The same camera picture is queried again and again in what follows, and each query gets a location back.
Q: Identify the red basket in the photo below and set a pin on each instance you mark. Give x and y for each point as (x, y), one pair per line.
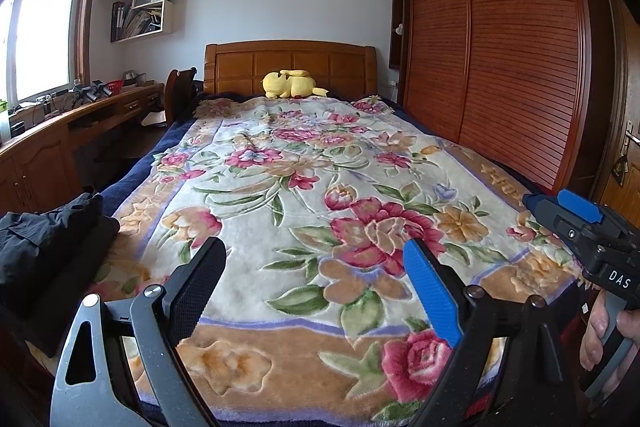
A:
(115, 87)

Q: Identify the black double-breasted coat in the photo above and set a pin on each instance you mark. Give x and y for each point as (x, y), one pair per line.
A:
(80, 287)

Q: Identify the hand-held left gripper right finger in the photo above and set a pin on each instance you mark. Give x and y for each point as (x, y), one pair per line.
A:
(430, 292)

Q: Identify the grey metal bowl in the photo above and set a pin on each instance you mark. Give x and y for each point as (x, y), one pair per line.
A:
(131, 78)

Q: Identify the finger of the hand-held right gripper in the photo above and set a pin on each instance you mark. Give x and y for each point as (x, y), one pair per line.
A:
(550, 212)
(582, 206)

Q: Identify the yellow plush toy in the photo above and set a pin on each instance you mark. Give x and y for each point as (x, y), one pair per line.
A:
(285, 84)

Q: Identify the person's right hand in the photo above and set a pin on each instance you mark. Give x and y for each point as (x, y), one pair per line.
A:
(592, 337)

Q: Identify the window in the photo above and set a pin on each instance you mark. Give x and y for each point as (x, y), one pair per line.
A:
(45, 17)

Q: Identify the floral blanket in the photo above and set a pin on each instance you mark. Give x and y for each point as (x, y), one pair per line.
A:
(300, 157)

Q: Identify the wooden bed headboard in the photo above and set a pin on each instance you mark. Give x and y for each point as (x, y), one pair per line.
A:
(240, 67)

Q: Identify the wooden door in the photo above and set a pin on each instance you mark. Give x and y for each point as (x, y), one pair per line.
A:
(625, 82)

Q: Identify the black device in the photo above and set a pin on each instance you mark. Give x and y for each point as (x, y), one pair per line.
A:
(87, 93)

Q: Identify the stack of books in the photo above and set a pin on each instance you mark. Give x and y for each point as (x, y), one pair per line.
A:
(137, 19)

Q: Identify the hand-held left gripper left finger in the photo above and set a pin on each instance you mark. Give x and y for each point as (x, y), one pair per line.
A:
(197, 287)

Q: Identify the wooden louvred wardrobe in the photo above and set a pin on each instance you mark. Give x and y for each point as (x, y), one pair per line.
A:
(500, 57)

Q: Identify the wooden chair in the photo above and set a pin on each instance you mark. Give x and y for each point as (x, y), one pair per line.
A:
(177, 92)

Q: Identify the wooden desk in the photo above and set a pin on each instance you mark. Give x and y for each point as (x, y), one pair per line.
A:
(40, 157)

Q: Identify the white paper sheet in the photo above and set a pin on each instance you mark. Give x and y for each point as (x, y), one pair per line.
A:
(152, 119)

